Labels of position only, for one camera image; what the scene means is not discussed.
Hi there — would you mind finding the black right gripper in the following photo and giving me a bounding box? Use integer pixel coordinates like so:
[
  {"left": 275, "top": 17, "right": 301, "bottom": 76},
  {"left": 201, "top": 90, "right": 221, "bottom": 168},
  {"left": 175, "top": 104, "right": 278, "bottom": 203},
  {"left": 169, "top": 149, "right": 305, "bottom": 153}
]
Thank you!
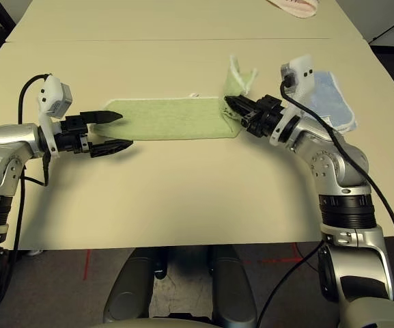
[{"left": 223, "top": 94, "right": 285, "bottom": 138}]

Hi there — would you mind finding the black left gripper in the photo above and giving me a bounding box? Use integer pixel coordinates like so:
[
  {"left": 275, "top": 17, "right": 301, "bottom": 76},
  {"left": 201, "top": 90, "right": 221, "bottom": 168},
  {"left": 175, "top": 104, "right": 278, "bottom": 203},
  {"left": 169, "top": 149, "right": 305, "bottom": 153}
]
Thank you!
[{"left": 52, "top": 109, "right": 135, "bottom": 159}]

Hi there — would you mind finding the green towel with swan print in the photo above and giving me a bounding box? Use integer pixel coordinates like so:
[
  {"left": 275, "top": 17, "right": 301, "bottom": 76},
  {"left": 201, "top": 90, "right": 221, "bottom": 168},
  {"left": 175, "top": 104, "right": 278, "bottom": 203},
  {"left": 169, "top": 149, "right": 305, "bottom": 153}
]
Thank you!
[{"left": 92, "top": 53, "right": 259, "bottom": 142}]

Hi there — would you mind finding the folded blue towel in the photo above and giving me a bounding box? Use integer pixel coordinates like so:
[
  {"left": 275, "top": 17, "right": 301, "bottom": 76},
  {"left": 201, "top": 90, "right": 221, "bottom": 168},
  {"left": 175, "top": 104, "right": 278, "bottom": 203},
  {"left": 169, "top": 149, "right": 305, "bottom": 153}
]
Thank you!
[{"left": 298, "top": 69, "right": 359, "bottom": 135}]

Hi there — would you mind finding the pink towel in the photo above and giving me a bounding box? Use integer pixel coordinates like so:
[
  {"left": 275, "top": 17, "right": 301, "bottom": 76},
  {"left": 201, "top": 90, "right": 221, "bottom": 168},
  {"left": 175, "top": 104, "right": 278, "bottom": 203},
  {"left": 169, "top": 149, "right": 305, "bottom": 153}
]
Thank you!
[{"left": 266, "top": 0, "right": 320, "bottom": 21}]

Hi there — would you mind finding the dark left robot leg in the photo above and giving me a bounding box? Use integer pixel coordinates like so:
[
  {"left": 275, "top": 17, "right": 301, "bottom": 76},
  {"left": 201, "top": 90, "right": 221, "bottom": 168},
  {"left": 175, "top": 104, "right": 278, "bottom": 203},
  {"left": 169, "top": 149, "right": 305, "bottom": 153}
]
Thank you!
[{"left": 102, "top": 247, "right": 157, "bottom": 325}]

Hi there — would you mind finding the dark robot leg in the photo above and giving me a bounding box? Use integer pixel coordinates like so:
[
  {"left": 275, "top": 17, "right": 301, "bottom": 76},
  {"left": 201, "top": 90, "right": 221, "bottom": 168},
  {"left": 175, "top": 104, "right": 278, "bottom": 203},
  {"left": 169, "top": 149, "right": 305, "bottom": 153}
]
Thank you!
[
  {"left": 102, "top": 247, "right": 157, "bottom": 325},
  {"left": 211, "top": 245, "right": 258, "bottom": 328}
]

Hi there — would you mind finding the black tripod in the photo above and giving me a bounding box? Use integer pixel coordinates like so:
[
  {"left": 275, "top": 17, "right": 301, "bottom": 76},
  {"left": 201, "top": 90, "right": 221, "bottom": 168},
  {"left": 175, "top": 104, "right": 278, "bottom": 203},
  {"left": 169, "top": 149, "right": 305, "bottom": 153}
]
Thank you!
[{"left": 368, "top": 11, "right": 394, "bottom": 46}]

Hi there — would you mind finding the dark right robot leg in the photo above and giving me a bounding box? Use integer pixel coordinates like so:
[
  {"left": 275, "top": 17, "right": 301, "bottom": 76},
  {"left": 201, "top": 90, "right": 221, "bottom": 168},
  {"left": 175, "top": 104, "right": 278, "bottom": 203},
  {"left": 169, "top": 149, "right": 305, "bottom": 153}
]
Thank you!
[{"left": 211, "top": 245, "right": 258, "bottom": 328}]

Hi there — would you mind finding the beige robot torso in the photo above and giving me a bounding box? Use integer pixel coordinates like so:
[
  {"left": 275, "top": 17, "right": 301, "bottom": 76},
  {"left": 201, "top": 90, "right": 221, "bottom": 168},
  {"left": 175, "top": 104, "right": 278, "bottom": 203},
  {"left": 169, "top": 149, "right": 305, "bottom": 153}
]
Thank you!
[{"left": 93, "top": 315, "right": 219, "bottom": 328}]

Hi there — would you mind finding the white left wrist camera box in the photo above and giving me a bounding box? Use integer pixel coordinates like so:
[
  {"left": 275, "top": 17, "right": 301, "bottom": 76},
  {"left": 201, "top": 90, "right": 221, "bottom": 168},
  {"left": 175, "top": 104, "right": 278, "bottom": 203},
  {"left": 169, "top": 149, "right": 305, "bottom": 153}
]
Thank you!
[{"left": 36, "top": 73, "right": 74, "bottom": 161}]

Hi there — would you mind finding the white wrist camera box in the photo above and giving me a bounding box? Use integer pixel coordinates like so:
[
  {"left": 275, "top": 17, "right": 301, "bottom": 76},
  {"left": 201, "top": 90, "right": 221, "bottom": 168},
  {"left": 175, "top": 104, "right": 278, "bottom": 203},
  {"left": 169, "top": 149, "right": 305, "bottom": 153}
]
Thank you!
[
  {"left": 36, "top": 73, "right": 74, "bottom": 161},
  {"left": 268, "top": 52, "right": 316, "bottom": 148}
]

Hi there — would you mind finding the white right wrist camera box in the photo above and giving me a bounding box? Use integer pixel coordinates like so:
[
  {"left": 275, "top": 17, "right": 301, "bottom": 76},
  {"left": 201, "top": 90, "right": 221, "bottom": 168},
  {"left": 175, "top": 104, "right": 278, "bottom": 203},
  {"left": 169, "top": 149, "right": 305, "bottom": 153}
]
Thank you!
[{"left": 268, "top": 52, "right": 316, "bottom": 148}]

